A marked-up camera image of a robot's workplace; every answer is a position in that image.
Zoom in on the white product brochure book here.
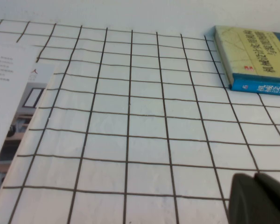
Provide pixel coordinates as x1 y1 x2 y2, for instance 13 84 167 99
0 44 56 206

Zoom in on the yellow and blue hardcover book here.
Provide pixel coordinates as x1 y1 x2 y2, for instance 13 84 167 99
213 25 280 98

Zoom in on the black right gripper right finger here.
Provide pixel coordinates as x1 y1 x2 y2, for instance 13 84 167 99
254 173 280 224

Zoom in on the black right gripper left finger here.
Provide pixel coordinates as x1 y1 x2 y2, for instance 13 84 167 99
227 173 265 224

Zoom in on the white black-grid table mat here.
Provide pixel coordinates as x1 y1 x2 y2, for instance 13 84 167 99
0 18 280 224

